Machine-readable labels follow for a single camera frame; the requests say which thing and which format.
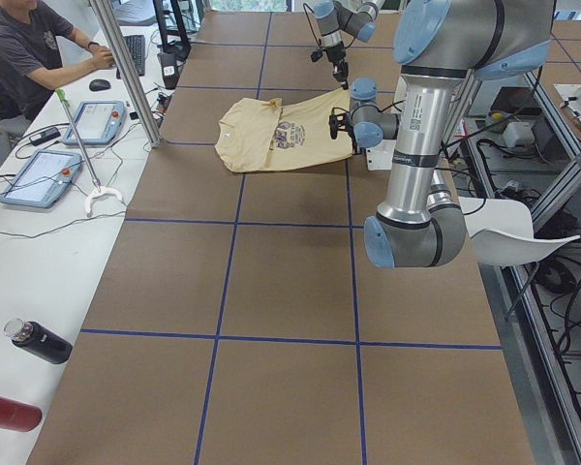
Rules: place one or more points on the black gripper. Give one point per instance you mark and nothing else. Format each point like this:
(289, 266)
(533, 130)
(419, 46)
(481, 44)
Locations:
(345, 123)
(332, 51)

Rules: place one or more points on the cream long-sleeve graphic shirt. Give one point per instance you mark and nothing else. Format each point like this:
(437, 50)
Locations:
(260, 135)

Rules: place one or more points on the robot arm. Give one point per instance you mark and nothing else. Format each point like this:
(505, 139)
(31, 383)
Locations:
(333, 19)
(437, 44)

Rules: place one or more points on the white curved plastic chair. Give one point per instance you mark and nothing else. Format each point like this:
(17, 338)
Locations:
(502, 232)

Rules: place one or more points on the black keyboard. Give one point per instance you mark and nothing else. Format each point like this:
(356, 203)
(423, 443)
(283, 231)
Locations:
(136, 45)

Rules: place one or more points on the black computer mouse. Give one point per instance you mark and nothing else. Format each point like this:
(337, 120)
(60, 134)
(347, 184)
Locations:
(98, 84)

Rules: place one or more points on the upper blue teach pendant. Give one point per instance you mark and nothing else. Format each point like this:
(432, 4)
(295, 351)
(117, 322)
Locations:
(98, 122)

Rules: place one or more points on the blue teach pendant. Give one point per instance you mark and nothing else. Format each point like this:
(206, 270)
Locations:
(98, 122)
(43, 180)

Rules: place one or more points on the white reacher grabber stick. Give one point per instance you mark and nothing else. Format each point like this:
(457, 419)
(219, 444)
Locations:
(99, 190)

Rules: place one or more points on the lower blue teach pendant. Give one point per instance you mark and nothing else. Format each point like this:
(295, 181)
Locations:
(43, 180)

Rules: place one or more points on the seated person grey shirt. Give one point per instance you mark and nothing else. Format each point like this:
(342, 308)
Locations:
(31, 66)

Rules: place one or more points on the black water bottle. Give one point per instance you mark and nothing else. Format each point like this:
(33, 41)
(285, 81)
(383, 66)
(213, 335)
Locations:
(37, 340)

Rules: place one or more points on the red water bottle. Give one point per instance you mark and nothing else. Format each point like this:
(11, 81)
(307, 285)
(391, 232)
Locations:
(18, 416)

